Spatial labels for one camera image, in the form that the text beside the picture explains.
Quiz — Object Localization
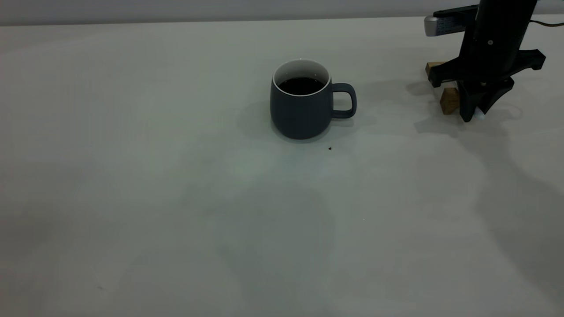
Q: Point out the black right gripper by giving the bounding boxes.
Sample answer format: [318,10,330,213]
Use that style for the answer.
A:
[428,20,546,122]

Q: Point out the dark grey ceramic mug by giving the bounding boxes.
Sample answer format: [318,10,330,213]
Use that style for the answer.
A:
[270,59,357,140]

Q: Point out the dark coffee liquid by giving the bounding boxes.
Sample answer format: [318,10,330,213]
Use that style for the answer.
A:
[278,77,325,96]

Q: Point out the arched wooden block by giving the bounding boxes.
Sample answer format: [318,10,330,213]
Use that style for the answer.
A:
[440,87,461,115]

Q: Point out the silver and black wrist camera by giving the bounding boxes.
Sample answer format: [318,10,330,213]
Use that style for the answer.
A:
[424,5,480,37]

